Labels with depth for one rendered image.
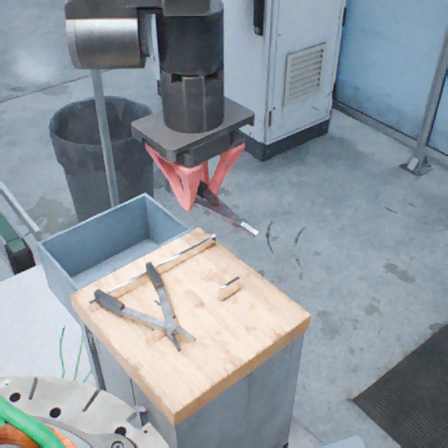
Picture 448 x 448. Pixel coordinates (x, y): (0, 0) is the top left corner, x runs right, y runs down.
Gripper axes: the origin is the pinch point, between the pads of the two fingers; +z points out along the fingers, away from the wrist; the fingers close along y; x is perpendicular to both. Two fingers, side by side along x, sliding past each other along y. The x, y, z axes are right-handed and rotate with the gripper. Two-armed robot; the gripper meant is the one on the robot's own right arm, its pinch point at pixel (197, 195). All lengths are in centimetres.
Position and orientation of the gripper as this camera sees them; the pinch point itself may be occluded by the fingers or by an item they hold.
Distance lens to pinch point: 57.1
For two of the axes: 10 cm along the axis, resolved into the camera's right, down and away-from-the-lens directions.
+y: -7.6, 4.2, -5.0
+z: 0.1, 7.7, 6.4
